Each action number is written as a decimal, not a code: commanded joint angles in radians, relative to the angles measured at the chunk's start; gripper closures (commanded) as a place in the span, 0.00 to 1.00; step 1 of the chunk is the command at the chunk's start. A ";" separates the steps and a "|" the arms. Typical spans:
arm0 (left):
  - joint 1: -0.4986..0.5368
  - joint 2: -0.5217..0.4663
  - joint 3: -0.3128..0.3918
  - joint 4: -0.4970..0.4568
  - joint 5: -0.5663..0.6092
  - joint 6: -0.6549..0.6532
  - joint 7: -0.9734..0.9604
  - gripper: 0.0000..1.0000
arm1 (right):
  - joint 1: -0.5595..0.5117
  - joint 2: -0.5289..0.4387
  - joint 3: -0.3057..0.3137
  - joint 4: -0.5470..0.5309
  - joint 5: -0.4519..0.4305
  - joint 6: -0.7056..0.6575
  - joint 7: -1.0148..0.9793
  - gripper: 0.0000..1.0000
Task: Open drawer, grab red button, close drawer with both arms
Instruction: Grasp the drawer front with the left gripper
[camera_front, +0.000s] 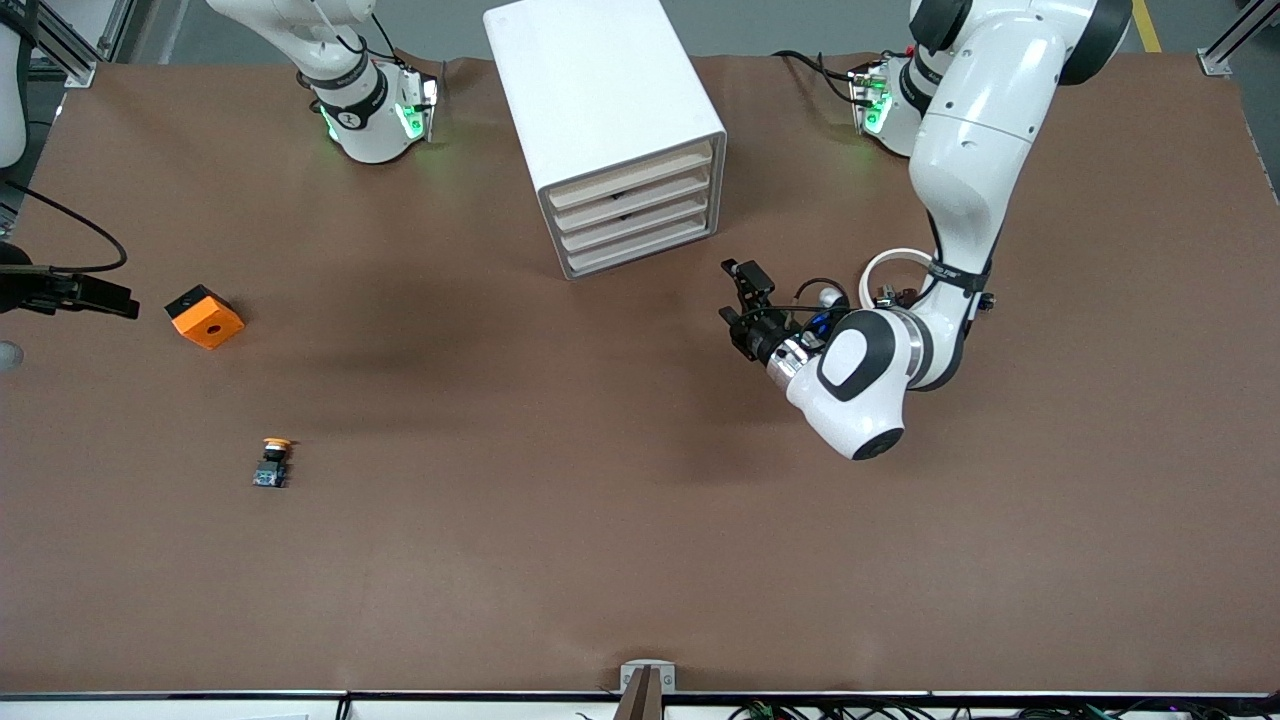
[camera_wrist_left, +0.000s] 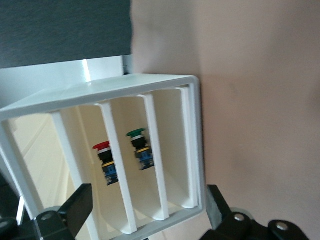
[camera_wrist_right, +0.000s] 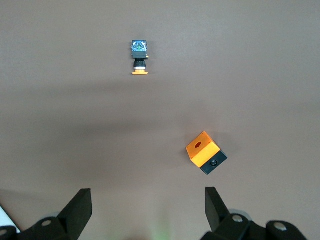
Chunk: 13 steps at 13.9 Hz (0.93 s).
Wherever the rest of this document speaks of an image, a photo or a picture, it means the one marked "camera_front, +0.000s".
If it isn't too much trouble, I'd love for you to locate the black base cable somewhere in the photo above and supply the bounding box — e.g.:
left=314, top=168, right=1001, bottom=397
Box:
left=772, top=48, right=863, bottom=107

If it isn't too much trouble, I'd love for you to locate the white table edge rail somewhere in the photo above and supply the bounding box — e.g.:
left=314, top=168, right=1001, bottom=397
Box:
left=0, top=690, right=1280, bottom=720

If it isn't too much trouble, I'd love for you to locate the orange black button box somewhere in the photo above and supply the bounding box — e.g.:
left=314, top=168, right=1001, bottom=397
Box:
left=165, top=284, right=246, bottom=351

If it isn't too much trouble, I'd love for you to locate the aluminium frame post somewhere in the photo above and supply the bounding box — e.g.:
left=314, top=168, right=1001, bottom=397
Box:
left=20, top=0, right=137, bottom=89
left=1198, top=0, right=1280, bottom=78

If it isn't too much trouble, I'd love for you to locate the grey metal bracket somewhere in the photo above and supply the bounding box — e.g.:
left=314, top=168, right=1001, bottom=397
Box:
left=620, top=660, right=677, bottom=693

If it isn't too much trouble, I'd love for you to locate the brown table mat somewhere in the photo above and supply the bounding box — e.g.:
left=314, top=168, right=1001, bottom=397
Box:
left=0, top=52, right=1280, bottom=696

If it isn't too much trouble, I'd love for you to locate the yellow push button switch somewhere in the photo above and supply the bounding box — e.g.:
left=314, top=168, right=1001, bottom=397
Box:
left=252, top=437, right=294, bottom=490

